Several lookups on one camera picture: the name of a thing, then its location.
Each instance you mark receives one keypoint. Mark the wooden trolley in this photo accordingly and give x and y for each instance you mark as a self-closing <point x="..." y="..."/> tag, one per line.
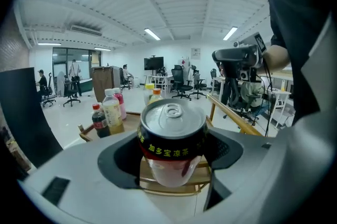
<point x="133" y="120"/>

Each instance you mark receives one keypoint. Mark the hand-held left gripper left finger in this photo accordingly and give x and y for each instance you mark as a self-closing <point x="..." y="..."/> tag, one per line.
<point x="79" y="170"/>

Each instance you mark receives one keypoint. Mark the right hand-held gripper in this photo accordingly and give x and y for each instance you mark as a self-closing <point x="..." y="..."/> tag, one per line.
<point x="248" y="54"/>

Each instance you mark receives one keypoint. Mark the dark oval table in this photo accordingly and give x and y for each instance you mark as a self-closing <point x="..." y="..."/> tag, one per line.
<point x="87" y="85"/>

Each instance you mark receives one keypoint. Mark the orange juice bottle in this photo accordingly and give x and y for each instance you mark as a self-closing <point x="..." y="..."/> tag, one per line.
<point x="156" y="95"/>
<point x="148" y="94"/>

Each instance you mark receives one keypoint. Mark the ceiling air conditioner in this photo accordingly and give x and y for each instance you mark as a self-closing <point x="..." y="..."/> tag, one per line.
<point x="85" y="30"/>

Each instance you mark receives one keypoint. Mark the red drink can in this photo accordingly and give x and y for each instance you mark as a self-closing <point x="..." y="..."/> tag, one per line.
<point x="172" y="144"/>

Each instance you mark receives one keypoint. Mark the black office chair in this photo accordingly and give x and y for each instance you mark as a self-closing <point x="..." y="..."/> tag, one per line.
<point x="180" y="81"/>
<point x="198" y="83"/>
<point x="71" y="91"/>
<point x="214" y="78"/>
<point x="48" y="94"/>
<point x="122" y="81"/>
<point x="246" y="102"/>

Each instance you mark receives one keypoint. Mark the small yellow bottle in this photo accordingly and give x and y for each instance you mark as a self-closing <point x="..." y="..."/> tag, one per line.
<point x="283" y="86"/>

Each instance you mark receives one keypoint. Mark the brown cabinet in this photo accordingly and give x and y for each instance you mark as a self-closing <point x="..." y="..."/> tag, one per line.
<point x="102" y="83"/>

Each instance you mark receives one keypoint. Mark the person's black shirt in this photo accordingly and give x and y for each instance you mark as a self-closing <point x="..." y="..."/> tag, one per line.
<point x="295" y="7"/>

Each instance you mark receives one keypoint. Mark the grey draped coat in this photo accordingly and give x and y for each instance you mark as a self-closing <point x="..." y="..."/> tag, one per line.
<point x="61" y="83"/>

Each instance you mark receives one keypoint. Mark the person's right forearm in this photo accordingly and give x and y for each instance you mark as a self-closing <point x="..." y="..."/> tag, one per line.
<point x="276" y="58"/>

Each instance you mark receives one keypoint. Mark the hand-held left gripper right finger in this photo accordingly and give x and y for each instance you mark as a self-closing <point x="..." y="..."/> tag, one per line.
<point x="263" y="178"/>

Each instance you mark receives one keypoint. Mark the white wall poster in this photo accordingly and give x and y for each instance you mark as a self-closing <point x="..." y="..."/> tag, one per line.
<point x="196" y="53"/>

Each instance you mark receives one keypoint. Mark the pink drink bottle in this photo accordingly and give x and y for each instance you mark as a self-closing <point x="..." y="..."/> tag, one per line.
<point x="121" y="106"/>

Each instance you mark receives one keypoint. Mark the dark cola bottle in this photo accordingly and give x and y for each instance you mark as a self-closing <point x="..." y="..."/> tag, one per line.
<point x="101" y="124"/>

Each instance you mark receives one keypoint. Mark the red wall decoration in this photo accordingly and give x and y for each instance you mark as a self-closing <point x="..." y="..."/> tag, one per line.
<point x="184" y="63"/>

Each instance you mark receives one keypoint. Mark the white desk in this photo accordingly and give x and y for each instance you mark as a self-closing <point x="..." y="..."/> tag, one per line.
<point x="162" y="79"/>
<point x="281" y="96"/>

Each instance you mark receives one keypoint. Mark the ceiling tube light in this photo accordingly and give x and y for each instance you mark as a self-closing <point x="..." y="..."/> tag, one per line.
<point x="102" y="49"/>
<point x="49" y="44"/>
<point x="230" y="33"/>
<point x="152" y="34"/>

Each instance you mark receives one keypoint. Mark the black wall monitor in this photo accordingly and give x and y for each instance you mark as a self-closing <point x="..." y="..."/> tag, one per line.
<point x="154" y="63"/>

